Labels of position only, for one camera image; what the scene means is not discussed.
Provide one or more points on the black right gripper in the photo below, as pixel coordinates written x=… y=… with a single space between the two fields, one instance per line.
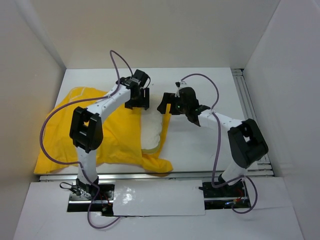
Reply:
x=168 y=98

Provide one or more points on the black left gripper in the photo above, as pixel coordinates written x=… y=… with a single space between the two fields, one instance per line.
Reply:
x=144 y=102

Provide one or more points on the cream white pillow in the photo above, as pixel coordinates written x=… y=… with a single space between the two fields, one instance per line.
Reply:
x=151 y=129

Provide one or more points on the yellow printed pillowcase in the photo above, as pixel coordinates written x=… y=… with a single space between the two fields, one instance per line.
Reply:
x=121 y=143

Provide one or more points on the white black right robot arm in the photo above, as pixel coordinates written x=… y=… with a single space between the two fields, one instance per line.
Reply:
x=246 y=142

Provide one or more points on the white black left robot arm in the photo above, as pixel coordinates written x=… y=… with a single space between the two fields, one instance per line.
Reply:
x=86 y=130

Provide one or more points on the white cover sheet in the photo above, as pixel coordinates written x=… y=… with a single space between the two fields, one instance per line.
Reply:
x=148 y=198

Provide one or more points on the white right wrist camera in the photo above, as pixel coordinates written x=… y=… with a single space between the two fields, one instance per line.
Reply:
x=180 y=85

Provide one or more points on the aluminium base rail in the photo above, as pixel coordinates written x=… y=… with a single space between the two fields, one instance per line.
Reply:
x=213 y=198

